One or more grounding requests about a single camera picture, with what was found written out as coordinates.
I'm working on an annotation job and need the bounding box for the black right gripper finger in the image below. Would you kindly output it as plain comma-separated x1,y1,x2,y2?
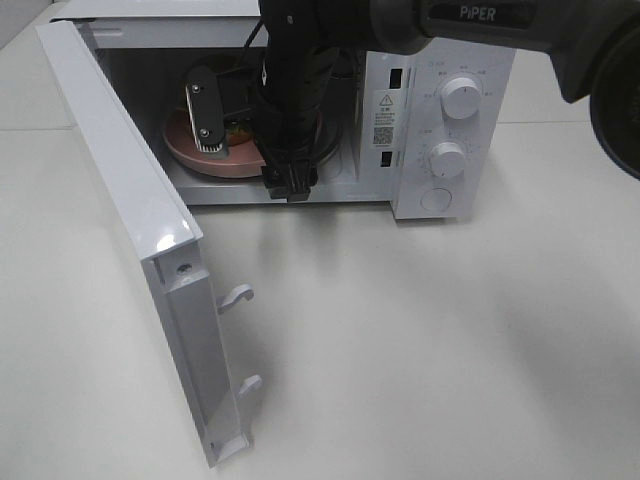
185,66,228,154

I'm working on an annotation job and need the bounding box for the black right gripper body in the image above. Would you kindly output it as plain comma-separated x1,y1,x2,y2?
251,47,340,202

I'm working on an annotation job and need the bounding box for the burger with sesame-free bun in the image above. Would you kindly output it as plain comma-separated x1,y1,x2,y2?
209,52,266,147

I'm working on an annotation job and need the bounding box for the pink round plate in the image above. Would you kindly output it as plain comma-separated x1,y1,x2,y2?
163,108,266,179

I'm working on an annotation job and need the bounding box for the white microwave door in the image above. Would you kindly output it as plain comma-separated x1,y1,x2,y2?
37,20,262,466

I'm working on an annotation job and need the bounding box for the round door release button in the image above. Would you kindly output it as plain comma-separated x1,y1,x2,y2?
420,188,453,213

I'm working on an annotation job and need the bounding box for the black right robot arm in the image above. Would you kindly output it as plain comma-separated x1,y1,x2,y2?
185,1,639,201

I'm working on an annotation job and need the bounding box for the glass microwave turntable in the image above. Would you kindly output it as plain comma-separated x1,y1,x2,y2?
312,117,343,165

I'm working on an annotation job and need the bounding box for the warning label sticker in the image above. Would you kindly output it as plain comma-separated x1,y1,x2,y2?
371,89,401,148

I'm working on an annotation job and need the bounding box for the white microwave oven body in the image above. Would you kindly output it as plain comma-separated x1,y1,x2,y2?
49,1,514,220

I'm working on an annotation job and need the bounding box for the upper white power knob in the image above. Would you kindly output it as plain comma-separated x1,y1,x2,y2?
439,75,482,120

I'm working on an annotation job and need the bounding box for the lower white timer knob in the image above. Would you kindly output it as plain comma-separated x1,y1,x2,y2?
427,141,466,178

